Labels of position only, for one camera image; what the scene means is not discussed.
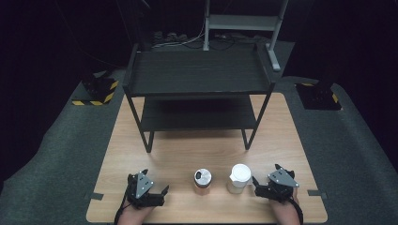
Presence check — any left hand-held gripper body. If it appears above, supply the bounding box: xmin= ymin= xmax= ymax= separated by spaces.
xmin=126 ymin=171 xmax=166 ymax=210

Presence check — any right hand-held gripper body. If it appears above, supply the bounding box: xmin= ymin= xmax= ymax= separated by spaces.
xmin=254 ymin=169 xmax=300 ymax=204

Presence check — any glass spice jar metal lid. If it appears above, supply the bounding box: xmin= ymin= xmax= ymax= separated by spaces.
xmin=192 ymin=168 xmax=213 ymax=197

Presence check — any black two-tier shelf rack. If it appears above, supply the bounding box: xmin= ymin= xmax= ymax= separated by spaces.
xmin=121 ymin=41 xmax=277 ymax=154

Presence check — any person's right hand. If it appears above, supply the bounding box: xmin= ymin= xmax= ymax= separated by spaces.
xmin=269 ymin=187 xmax=302 ymax=225

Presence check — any person's left hand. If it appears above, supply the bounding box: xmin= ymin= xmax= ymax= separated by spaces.
xmin=117 ymin=200 xmax=155 ymax=225

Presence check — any grey tape piece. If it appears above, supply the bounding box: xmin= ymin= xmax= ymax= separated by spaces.
xmin=306 ymin=188 xmax=329 ymax=201

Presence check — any black base with striped edge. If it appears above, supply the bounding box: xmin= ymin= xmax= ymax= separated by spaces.
xmin=71 ymin=72 xmax=120 ymax=107
xmin=295 ymin=79 xmax=343 ymax=112

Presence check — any grey felt mat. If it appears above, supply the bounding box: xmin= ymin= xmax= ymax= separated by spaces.
xmin=0 ymin=39 xmax=398 ymax=225

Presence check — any black power strip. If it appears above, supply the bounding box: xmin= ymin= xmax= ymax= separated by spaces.
xmin=152 ymin=30 xmax=190 ymax=44

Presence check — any grey metal stand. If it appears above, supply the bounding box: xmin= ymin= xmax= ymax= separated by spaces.
xmin=202 ymin=0 xmax=290 ymax=73

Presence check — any black wrist strap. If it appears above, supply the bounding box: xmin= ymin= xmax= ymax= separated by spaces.
xmin=113 ymin=187 xmax=130 ymax=225
xmin=289 ymin=197 xmax=305 ymax=225

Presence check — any black cable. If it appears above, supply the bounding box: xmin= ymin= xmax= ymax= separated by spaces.
xmin=182 ymin=32 xmax=273 ymax=52

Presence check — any white cable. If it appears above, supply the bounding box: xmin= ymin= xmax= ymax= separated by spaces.
xmin=152 ymin=17 xmax=208 ymax=49

